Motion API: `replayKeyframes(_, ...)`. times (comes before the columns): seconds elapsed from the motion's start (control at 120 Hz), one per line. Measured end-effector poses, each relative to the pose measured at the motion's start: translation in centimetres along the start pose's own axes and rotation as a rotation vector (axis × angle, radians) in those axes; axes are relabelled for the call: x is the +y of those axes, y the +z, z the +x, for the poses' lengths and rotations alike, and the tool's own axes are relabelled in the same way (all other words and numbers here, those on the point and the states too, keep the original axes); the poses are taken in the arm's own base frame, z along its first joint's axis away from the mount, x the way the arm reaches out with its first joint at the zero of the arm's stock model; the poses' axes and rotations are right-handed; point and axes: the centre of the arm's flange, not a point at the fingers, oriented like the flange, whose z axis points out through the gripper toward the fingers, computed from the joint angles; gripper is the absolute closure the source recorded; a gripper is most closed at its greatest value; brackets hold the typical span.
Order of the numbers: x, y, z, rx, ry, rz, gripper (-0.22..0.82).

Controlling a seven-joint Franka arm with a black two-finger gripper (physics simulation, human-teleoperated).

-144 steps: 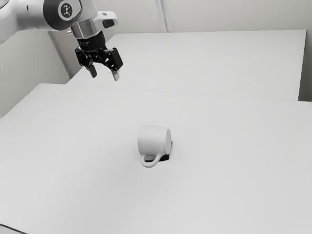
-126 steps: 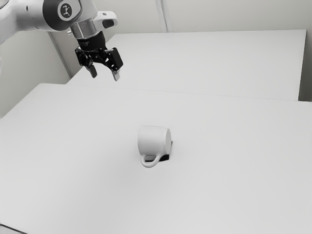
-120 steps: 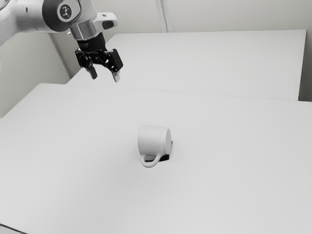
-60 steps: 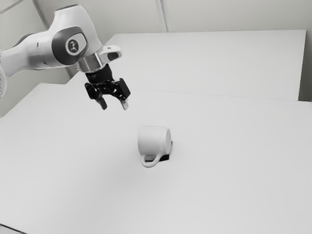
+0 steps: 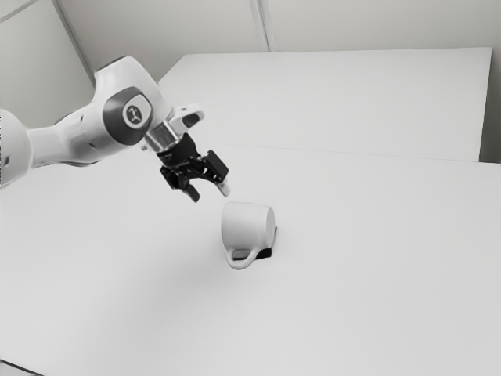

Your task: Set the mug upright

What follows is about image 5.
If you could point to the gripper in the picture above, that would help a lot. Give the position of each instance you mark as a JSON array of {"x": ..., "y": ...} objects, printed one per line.
[{"x": 181, "y": 156}]

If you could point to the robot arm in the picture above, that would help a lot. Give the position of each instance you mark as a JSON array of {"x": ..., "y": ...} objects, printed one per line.
[{"x": 82, "y": 129}]

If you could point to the white mug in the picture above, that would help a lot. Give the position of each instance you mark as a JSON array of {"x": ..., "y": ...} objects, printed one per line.
[{"x": 246, "y": 231}]

